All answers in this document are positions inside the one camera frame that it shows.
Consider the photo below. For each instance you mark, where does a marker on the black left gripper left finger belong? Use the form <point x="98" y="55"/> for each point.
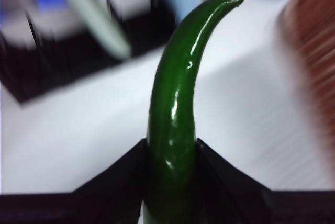
<point x="104" y="203"/>

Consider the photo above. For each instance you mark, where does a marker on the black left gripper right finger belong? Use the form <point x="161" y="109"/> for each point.
<point x="235" y="203"/>

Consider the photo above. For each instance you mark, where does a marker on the green cucumber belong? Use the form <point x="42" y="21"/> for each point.
<point x="172" y="119"/>

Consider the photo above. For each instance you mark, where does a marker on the brown wicker basket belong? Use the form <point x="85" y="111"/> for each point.
<point x="314" y="51"/>

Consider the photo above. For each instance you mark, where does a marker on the black dish rack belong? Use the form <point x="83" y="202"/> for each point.
<point x="65" y="59"/>

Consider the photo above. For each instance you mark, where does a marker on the pale green plate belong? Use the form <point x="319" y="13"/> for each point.
<point x="99" y="17"/>

